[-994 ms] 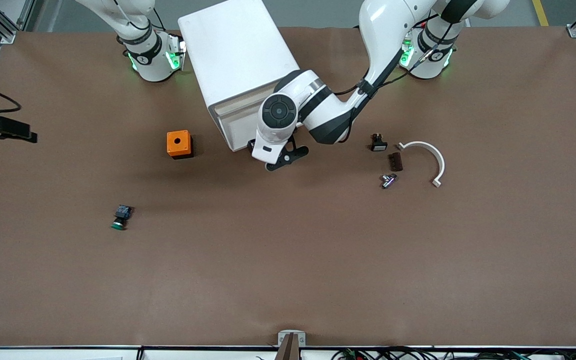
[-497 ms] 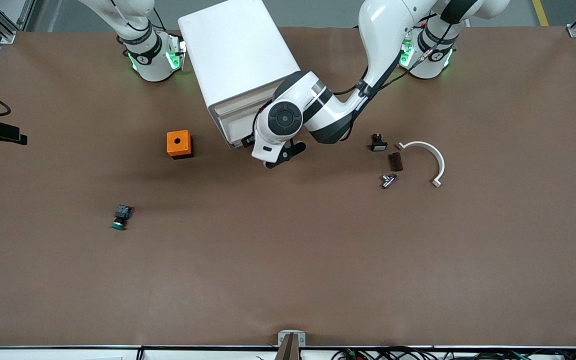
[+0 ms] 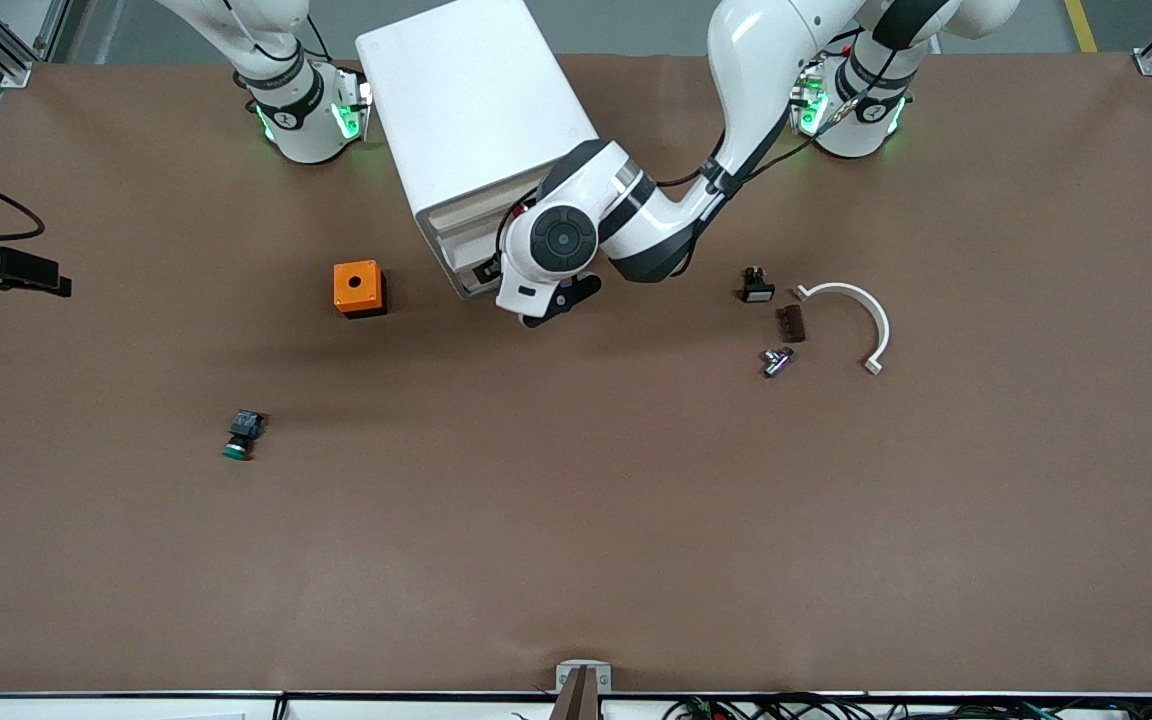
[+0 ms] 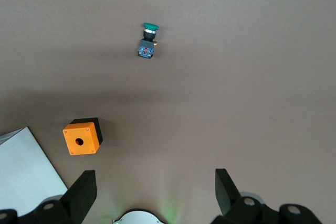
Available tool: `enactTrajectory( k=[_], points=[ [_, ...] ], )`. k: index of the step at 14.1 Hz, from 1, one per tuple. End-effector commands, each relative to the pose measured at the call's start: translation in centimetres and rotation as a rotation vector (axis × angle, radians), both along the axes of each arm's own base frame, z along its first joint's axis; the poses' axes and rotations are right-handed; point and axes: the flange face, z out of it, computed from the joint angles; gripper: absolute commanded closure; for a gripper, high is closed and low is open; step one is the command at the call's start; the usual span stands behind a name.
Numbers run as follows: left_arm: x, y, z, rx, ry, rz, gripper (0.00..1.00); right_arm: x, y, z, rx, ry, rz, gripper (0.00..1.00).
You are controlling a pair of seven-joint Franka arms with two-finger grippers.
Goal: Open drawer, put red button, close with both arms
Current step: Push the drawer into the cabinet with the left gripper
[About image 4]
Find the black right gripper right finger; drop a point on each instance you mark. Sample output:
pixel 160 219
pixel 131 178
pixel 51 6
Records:
pixel 228 195

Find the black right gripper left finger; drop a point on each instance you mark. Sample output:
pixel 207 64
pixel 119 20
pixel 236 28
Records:
pixel 78 195

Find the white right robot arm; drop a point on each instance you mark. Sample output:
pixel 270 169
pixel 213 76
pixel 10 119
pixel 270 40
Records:
pixel 139 218

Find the white drawer cabinet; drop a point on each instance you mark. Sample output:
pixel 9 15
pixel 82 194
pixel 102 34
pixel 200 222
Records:
pixel 23 171

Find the green mushroom push button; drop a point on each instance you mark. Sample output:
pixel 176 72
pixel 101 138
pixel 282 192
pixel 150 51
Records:
pixel 147 48

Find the orange button enclosure box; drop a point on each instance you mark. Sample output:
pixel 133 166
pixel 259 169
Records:
pixel 86 134

